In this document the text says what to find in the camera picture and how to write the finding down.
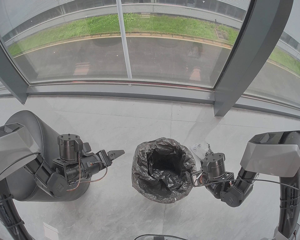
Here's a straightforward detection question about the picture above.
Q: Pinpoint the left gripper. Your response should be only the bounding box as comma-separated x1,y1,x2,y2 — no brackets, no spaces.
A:
66,149,125,186

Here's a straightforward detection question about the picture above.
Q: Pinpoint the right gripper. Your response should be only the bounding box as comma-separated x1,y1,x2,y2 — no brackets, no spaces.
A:
186,171,207,188

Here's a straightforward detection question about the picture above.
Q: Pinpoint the clear printed wrapper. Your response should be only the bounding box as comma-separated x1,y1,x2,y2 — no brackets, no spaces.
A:
191,141,211,158

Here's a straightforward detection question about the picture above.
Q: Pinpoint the black plastic bag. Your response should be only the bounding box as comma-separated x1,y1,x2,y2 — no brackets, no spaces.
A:
131,137,198,204

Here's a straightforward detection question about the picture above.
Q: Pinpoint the window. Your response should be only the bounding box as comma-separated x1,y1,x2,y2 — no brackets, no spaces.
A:
0,0,300,118

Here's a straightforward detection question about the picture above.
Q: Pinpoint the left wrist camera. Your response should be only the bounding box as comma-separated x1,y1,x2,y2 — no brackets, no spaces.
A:
82,142,94,156

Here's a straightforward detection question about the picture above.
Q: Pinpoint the black cable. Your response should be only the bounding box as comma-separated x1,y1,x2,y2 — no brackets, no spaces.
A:
193,179,300,189
0,152,41,176
134,234,188,240

